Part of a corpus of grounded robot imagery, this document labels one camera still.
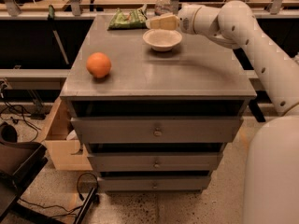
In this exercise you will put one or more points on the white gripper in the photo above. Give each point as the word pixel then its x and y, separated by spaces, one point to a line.
pixel 186 22

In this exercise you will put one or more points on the clear plastic water bottle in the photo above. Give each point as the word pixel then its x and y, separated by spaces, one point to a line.
pixel 162 6

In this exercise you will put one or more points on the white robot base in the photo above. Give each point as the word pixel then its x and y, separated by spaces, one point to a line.
pixel 271 190

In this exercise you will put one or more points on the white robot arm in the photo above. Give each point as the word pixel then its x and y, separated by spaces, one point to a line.
pixel 235 26

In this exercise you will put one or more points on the white paper bowl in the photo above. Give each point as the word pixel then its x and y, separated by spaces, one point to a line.
pixel 162 40

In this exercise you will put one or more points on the green chip bag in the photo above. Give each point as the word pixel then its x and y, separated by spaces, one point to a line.
pixel 135 19

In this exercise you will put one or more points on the orange fruit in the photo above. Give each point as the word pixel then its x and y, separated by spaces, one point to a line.
pixel 98 65

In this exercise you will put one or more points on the grey drawer cabinet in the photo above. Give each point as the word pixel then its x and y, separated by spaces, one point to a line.
pixel 195 79

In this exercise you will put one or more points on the top grey drawer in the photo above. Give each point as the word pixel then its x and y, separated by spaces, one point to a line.
pixel 152 130

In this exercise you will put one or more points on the grey drawer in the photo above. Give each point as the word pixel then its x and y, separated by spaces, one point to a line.
pixel 148 162
pixel 154 183
pixel 152 130

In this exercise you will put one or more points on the middle grey drawer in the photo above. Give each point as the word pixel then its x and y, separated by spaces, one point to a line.
pixel 148 162

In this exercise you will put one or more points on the bottom grey drawer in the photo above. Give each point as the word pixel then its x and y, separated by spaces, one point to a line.
pixel 154 183

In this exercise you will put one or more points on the light wooden box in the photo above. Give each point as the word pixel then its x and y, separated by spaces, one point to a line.
pixel 66 153

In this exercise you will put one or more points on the green handled tool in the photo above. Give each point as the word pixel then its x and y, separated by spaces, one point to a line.
pixel 51 19

